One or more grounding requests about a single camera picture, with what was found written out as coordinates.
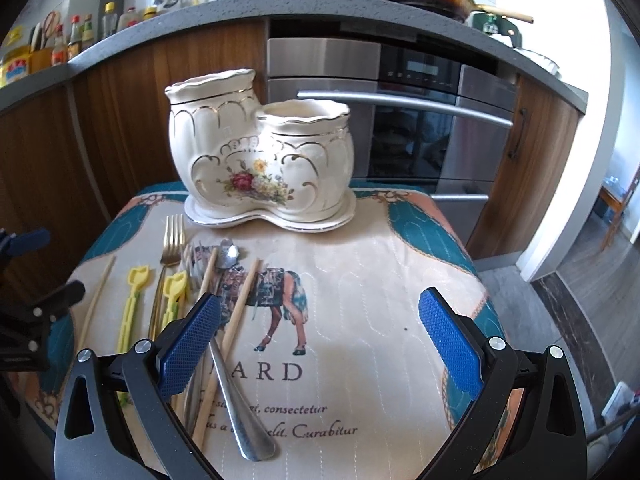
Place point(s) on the green kettle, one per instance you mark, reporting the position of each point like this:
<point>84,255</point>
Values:
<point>497,27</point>

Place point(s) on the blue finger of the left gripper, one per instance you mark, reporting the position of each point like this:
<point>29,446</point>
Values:
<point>14,245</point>
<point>55,305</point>

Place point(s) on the black cabinet handle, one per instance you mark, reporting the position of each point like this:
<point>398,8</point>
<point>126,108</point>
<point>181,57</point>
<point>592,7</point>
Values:
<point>519,133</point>

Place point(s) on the yellow plastic utensil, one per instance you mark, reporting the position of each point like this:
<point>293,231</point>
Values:
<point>174,288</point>
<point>137,278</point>

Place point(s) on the stainless steel oven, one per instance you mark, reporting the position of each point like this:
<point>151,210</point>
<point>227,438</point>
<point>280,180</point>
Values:
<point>416,119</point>

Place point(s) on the silver metal spoon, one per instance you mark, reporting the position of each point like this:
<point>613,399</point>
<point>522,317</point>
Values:
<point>239,431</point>

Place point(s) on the white floral ceramic utensil holder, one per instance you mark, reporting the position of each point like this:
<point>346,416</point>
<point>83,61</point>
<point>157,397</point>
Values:
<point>288,163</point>

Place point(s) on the wooden cabinet door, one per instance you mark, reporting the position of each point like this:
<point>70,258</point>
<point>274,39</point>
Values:
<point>73,155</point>

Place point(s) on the quilted horse print mat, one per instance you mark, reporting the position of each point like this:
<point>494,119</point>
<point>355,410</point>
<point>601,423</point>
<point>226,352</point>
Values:
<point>351,381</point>

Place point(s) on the red cap sauce bottle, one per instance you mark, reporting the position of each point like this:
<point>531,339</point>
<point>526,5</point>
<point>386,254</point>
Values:
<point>75,42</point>

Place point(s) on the grey speckled countertop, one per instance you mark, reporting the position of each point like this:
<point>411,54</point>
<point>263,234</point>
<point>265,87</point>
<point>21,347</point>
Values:
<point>378,12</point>

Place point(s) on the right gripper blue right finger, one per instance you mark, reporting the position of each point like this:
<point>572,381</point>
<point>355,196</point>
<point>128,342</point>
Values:
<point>547,438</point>

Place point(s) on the gold metal fork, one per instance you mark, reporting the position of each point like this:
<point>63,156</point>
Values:
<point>173,243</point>

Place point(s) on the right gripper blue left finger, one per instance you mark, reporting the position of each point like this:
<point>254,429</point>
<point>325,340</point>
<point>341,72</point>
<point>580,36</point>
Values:
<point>93,440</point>

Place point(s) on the yellow labelled condiment jar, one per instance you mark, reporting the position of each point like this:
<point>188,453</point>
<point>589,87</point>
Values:
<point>15,65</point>

